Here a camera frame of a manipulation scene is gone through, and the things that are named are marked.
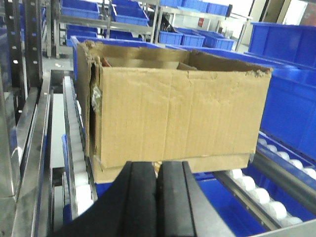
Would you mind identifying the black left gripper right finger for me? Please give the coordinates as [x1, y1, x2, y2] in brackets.
[157, 161, 234, 237]

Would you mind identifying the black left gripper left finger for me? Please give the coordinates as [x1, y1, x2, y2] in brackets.
[53, 161, 157, 237]

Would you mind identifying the brown cardboard box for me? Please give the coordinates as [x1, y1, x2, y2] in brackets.
[75, 40, 273, 183]

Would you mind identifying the perforated steel shelf upright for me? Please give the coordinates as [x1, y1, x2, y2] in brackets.
[3, 0, 43, 123]

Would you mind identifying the white roller track left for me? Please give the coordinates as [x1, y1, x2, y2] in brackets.
[62, 76, 97, 220]

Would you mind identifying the white roller track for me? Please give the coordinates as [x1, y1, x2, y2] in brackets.
[214, 132, 316, 231]
[62, 76, 97, 220]

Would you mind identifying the white roller track right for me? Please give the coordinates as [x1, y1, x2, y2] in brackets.
[214, 132, 316, 231]

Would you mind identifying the large blue bin right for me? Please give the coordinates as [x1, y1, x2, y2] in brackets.
[248, 22, 316, 158]

